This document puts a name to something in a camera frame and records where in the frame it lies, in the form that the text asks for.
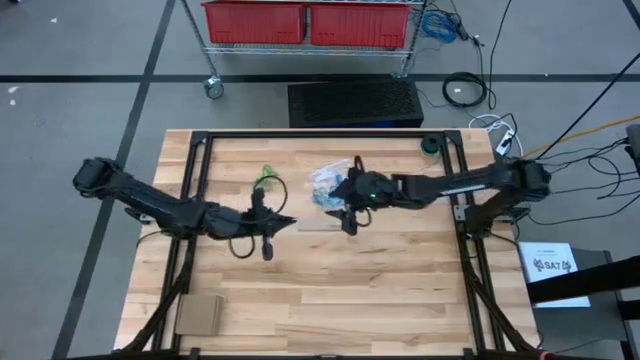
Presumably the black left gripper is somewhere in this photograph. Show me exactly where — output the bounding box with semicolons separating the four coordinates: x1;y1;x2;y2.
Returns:
209;187;298;263

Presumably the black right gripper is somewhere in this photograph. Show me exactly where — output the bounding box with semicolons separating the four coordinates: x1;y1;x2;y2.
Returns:
325;166;397;238

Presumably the green and black spool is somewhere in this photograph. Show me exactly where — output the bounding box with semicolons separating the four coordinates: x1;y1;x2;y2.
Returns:
420;134;443;157

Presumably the brown cardboard piece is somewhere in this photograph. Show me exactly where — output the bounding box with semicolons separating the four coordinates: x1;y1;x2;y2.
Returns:
174;293;225;337

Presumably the white power strip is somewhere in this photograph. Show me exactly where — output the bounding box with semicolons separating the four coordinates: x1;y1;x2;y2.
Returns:
494;128;516;157

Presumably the red plastic bin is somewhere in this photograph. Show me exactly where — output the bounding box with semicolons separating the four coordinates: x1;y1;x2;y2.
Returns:
201;0;308;46
308;2;412;50

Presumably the white printed paper sign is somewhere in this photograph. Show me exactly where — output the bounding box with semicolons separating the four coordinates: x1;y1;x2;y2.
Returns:
518;241;591;309

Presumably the black and grey cart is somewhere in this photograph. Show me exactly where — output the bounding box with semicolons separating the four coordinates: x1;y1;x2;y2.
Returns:
524;249;640;360

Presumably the black left camera cable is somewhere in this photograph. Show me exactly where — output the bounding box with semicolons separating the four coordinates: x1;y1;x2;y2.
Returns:
251;174;289;217

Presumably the black aluminium table frame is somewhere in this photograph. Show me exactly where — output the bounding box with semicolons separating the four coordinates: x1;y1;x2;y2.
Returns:
112;128;544;360

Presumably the black cable coil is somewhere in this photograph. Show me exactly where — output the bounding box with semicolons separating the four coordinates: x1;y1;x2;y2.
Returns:
441;71;489;109

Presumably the chrome wire shelf cart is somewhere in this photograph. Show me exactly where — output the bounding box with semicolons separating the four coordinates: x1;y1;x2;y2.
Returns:
178;0;430;100

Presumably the white cable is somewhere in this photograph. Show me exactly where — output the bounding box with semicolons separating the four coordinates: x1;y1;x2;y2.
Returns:
467;113;524;161

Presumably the blue cable coil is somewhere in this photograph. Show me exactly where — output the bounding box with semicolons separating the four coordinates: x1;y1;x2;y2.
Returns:
421;9;460;44

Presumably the long black cable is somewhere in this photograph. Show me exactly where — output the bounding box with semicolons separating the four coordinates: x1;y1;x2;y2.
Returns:
527;63;640;165
487;0;514;111

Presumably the yellow cable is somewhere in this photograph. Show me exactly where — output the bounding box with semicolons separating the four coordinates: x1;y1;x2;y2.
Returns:
499;113;640;167

